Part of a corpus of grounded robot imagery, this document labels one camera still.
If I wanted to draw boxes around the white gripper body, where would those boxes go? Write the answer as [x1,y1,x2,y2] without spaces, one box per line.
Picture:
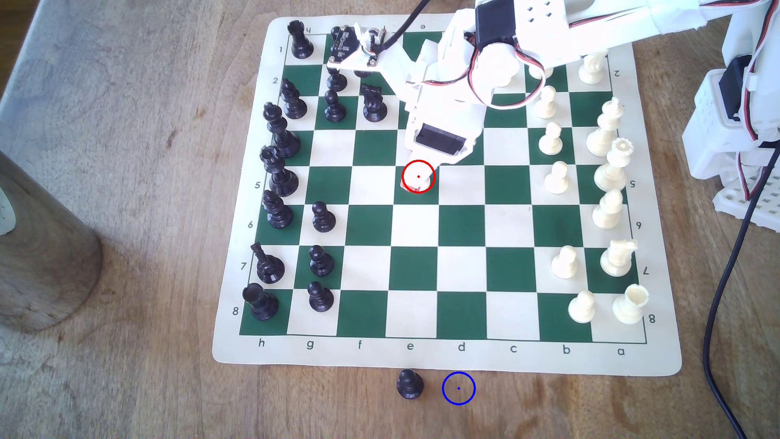
[396,27,488,167]

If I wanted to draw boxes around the black knight chess piece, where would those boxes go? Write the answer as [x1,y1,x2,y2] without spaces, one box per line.
[360,83,388,123]
[251,241,286,285]

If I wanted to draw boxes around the green and white chess mat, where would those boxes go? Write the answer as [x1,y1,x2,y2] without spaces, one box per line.
[211,9,683,378]

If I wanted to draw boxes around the black queen chess piece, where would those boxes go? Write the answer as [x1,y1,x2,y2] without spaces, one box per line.
[260,145,300,197]

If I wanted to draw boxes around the black king chess piece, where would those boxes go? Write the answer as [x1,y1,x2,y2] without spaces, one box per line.
[263,102,301,158]

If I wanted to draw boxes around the black bishop chess piece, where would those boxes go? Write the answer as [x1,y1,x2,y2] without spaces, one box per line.
[279,78,308,120]
[262,190,295,230]

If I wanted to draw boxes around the white knight chess piece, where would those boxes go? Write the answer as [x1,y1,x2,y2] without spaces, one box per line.
[578,55,610,85]
[600,239,639,278]

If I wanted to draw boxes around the black rook chess piece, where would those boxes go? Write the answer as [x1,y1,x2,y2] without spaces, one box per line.
[242,283,280,322]
[288,20,314,60]

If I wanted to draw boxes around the white king chess piece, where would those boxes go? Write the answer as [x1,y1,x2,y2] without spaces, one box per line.
[585,97,625,158]

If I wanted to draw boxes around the white queen chess piece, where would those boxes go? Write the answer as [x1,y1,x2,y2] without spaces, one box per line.
[594,138,635,192]

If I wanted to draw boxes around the white rook chess piece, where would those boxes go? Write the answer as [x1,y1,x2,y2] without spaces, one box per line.
[612,284,650,326]

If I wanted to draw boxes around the brown cylindrical container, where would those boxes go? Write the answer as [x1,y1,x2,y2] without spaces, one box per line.
[0,149,103,333]

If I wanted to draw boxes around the black camera cable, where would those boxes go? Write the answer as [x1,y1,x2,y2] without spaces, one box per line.
[378,0,432,52]

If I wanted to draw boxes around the gripper camera board with mount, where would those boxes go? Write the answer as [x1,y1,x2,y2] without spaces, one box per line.
[327,26,427,98]

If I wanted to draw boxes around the red white black servo wires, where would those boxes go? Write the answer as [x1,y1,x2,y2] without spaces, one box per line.
[466,46,550,111]
[735,143,778,202]

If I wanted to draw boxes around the black power cable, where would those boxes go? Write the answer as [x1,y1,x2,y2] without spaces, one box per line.
[702,143,780,439]

